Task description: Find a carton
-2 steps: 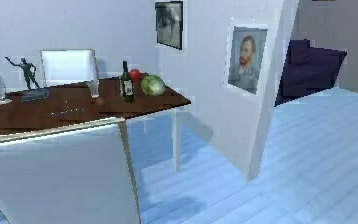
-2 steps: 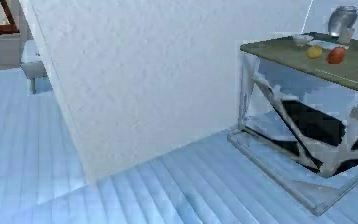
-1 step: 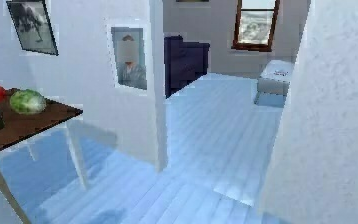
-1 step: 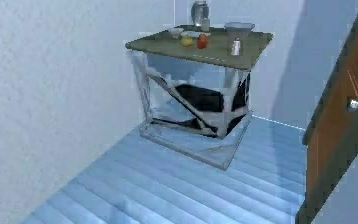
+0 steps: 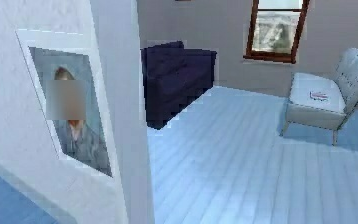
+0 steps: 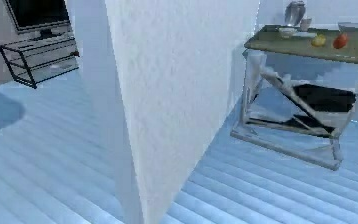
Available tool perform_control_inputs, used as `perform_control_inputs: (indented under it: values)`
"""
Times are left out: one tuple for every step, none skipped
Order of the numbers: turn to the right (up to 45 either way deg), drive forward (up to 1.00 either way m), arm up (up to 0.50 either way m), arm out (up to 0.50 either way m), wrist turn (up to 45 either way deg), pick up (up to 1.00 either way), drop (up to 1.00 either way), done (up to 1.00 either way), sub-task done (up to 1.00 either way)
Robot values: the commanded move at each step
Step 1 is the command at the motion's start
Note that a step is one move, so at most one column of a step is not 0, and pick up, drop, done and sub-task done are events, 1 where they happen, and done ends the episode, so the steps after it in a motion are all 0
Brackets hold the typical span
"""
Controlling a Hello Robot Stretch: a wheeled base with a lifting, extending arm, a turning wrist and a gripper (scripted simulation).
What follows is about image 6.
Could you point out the green top metal table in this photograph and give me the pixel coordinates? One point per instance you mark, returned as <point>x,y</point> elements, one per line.
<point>297,96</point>

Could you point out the white plate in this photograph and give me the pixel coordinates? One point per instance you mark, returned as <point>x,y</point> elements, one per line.
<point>304,34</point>

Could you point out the grey metal kettle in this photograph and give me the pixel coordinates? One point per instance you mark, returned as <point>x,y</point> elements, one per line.
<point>294,12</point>

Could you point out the grey cup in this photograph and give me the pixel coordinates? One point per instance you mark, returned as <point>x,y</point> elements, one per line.
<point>305,24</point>

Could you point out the yellow apple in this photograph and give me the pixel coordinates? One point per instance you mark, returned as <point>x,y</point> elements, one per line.
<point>318,40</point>

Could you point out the black television set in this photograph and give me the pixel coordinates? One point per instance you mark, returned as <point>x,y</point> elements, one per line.
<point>40,13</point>

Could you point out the red tomato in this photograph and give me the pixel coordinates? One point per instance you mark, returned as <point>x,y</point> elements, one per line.
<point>340,41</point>

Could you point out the grey glass bowl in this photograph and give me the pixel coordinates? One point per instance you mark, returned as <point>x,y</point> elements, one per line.
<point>353,26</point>

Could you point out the black frame glass television stand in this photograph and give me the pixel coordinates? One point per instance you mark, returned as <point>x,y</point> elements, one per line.
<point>40,56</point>

